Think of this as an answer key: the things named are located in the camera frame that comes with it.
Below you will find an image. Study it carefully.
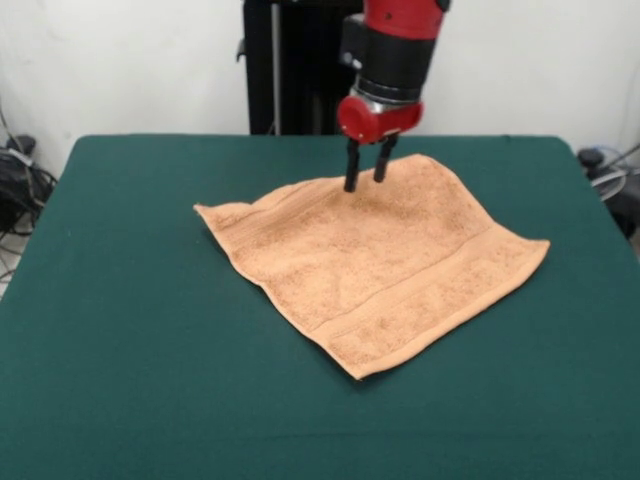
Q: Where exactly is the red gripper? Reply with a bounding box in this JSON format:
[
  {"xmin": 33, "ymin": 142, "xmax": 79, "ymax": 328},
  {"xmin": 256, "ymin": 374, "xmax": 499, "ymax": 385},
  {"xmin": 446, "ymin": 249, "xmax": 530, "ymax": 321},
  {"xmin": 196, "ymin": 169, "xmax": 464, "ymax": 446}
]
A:
[{"xmin": 336, "ymin": 95, "xmax": 426, "ymax": 194}]

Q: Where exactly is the orange terry towel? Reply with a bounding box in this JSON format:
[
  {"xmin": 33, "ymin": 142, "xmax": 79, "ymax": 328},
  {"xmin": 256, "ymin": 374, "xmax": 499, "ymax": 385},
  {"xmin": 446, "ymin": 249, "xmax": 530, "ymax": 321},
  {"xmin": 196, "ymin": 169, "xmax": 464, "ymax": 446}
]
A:
[{"xmin": 193, "ymin": 153, "xmax": 552, "ymax": 380}]

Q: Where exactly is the dark green table cloth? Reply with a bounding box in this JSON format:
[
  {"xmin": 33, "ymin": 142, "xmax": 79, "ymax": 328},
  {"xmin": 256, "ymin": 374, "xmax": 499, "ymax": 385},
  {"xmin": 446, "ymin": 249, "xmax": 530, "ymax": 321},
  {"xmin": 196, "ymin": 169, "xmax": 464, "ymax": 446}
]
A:
[{"xmin": 0, "ymin": 133, "xmax": 640, "ymax": 480}]

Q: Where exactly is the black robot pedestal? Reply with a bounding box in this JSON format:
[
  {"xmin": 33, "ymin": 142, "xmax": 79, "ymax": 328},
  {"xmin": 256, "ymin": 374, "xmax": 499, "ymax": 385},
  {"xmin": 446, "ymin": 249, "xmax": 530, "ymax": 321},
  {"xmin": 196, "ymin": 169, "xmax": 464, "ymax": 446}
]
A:
[{"xmin": 235, "ymin": 0, "xmax": 361, "ymax": 136}]

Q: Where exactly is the black cable bundle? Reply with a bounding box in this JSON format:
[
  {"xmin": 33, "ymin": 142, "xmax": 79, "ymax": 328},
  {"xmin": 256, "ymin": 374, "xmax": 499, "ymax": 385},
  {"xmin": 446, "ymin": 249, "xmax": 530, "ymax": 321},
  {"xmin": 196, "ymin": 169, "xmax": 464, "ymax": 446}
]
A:
[{"xmin": 0, "ymin": 134, "xmax": 59, "ymax": 237}]

